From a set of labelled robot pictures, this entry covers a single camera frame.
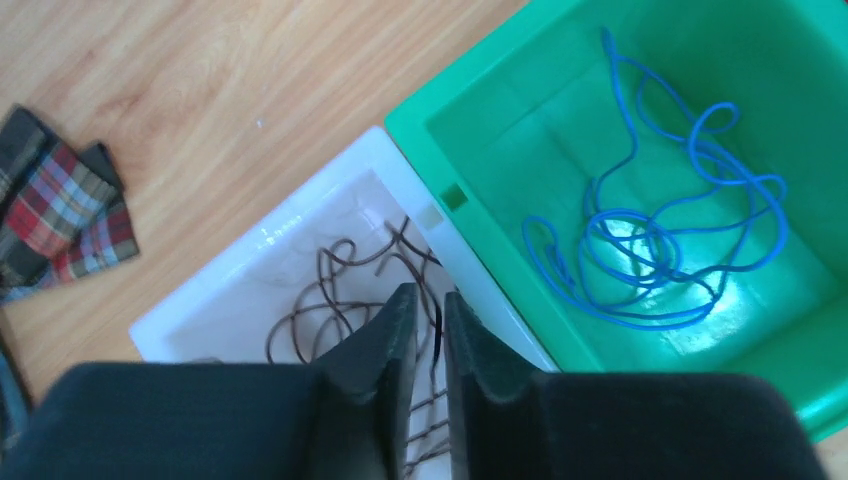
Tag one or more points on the plaid cloth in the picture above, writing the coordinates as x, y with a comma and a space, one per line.
64, 215

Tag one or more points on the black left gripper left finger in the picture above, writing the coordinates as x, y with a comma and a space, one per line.
343, 416

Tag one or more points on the white plastic bin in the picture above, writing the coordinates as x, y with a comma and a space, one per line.
319, 266

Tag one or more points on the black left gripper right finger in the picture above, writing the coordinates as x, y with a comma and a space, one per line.
511, 420

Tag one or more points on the green plastic bin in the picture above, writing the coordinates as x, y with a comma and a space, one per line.
510, 135

